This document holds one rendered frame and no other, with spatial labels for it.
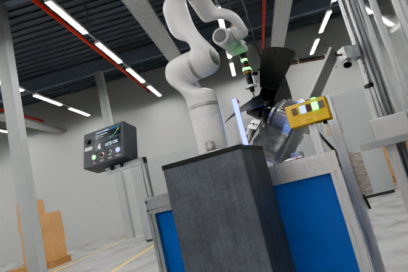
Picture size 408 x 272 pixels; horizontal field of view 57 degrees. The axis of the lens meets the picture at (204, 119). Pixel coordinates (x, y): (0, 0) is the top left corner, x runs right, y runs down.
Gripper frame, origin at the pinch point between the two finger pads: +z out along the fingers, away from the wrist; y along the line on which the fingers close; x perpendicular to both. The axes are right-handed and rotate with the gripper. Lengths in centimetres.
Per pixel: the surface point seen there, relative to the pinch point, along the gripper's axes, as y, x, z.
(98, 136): -73, -29, -40
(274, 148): 6, -56, -12
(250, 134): -8.0, -44.7, 1.5
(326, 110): 37, -49, -41
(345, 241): 29, -99, -37
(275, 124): 6.7, -43.4, 0.2
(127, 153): -57, -42, -42
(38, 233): -541, -70, 323
